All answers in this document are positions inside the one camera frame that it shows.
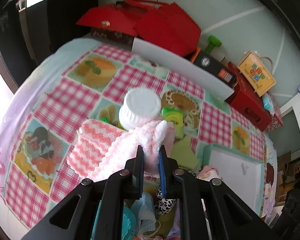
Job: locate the pink checkered cake tablecloth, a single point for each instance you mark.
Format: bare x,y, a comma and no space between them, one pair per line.
87,79

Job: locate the red cardboard box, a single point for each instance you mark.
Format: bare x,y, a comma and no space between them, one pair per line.
247,102

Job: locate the light blue face mask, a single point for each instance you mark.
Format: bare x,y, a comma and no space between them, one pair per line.
143,210

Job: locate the white plastic jar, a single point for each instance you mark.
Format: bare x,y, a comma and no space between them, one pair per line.
140,106

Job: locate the light green cloth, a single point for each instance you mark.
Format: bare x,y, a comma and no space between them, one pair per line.
183,154

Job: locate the pink white fluffy towel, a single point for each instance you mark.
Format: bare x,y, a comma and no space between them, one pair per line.
103,149

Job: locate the leopard print scrunchie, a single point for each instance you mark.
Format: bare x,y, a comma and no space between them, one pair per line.
162,205

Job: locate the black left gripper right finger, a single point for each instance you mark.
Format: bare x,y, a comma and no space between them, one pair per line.
208,209

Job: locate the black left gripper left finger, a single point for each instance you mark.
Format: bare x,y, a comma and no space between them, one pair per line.
93,210

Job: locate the blue wet wipes pack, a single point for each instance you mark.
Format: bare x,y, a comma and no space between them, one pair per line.
268,103

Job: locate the green tissue pack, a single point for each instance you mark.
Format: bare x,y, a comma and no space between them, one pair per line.
176,117

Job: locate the green dumbbell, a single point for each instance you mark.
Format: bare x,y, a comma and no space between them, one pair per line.
213,42

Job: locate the white foam board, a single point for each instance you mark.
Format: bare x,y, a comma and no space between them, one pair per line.
183,67

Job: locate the black box with gauge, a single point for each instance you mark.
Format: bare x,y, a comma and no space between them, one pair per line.
208,63

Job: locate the purple cartoon packet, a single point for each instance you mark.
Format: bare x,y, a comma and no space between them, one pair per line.
175,229

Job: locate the red patterned box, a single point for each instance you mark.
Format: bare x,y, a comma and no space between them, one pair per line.
276,119

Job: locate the white tray teal rim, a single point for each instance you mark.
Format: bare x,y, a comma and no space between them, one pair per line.
242,173

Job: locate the red gift bag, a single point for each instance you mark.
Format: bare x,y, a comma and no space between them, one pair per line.
162,24

